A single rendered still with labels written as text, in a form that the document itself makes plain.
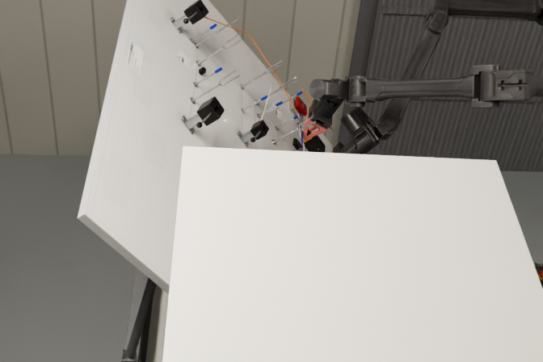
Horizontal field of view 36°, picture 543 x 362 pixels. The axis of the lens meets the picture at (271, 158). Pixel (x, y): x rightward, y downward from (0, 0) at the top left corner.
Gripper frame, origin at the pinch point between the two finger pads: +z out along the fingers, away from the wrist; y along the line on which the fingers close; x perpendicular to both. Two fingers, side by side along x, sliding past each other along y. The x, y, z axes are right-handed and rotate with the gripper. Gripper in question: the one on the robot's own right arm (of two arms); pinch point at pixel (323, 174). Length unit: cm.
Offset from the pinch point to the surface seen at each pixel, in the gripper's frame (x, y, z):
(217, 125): -41, 33, -3
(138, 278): -26, 46, 40
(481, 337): -22, 136, -56
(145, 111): -60, 59, -6
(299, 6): -19, -132, 6
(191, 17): -64, 20, -14
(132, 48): -70, 45, -8
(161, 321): -10, 40, 51
